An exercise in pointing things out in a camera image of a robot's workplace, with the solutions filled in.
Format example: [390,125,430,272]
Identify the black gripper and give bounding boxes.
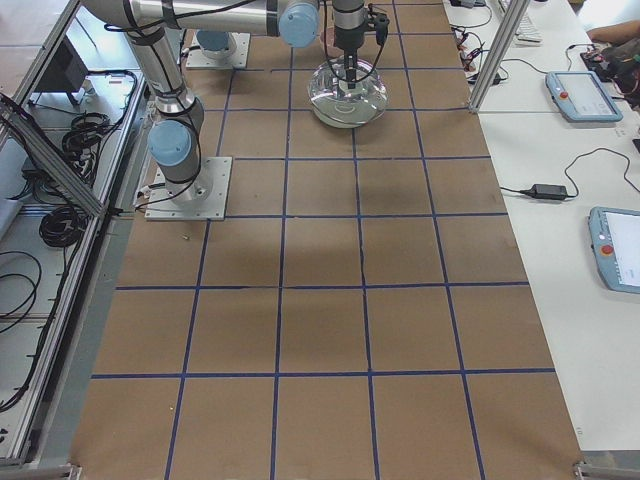
[332,0,367,89]

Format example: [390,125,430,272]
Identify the glass pot lid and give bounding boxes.
[307,57,388,129]

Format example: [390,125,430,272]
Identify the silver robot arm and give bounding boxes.
[83,1,321,204]
[195,30,237,60]

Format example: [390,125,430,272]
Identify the pink bowl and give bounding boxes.
[319,26,341,58]

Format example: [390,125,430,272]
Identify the upper teach pendant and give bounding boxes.
[545,71,623,123]

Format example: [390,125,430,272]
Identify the teach pendant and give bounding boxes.
[588,207,639,294]
[545,71,623,123]

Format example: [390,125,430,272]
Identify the black power adapter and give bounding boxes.
[519,184,569,201]

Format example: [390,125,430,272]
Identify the brown paper table mat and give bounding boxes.
[71,1,580,479]

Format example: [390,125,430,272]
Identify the lower teach pendant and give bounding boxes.
[588,207,639,294]

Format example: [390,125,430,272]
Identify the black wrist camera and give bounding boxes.
[372,12,389,47]

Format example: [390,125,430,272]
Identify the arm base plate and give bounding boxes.
[186,30,250,70]
[144,157,233,221]

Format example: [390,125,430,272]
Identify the aluminium frame post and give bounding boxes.
[468,0,530,113]

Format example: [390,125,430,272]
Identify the coiled black cable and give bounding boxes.
[38,205,84,250]

